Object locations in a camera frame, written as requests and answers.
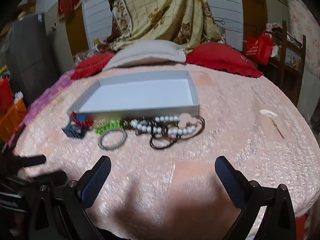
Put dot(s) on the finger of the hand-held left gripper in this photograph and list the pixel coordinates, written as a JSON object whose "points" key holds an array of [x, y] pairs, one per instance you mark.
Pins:
{"points": [[32, 160], [51, 177]]}

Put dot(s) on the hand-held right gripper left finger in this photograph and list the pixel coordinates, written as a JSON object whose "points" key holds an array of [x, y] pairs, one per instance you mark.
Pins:
{"points": [[96, 180]]}

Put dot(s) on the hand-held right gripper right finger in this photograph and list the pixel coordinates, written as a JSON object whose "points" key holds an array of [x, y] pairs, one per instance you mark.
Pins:
{"points": [[230, 180]]}

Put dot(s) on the blue hair claw clip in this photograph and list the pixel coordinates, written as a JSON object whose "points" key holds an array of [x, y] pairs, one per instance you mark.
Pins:
{"points": [[72, 130]]}

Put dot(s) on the white cardboard tray box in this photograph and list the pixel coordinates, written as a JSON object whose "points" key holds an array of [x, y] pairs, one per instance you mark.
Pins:
{"points": [[140, 92]]}

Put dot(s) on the orange plastic crate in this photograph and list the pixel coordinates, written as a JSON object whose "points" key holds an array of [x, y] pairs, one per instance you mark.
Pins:
{"points": [[12, 120]]}

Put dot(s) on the red plastic container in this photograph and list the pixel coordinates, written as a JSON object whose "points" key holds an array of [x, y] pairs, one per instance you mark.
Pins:
{"points": [[5, 93]]}

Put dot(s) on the purple patterned cloth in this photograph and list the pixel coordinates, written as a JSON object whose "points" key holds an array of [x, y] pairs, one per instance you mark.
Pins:
{"points": [[55, 87]]}

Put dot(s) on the white ornament hairpin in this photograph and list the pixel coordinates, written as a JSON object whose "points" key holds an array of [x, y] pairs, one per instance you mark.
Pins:
{"points": [[268, 113]]}

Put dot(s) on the grey refrigerator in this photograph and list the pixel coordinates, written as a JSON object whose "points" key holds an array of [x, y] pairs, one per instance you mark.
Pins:
{"points": [[27, 50]]}

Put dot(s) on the red fringed pillow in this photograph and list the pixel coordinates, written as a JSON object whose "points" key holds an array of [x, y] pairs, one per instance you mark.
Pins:
{"points": [[220, 57], [90, 65]]}

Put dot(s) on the clear plastic bottle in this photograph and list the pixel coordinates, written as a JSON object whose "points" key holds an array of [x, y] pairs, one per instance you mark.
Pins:
{"points": [[96, 43]]}

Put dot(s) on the red shopping bag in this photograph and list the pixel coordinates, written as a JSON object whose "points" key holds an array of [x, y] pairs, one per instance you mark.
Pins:
{"points": [[257, 47]]}

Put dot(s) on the beige pillow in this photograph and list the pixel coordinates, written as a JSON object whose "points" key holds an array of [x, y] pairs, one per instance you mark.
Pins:
{"points": [[147, 52]]}

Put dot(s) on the dark wooden chair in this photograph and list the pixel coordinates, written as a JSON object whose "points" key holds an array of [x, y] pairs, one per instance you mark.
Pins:
{"points": [[283, 45]]}

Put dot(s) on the floral yellow blanket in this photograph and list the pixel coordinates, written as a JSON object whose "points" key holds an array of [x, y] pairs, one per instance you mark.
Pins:
{"points": [[162, 10]]}

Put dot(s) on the pale floral wall cloth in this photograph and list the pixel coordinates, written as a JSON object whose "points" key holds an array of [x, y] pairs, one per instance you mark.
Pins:
{"points": [[301, 17]]}

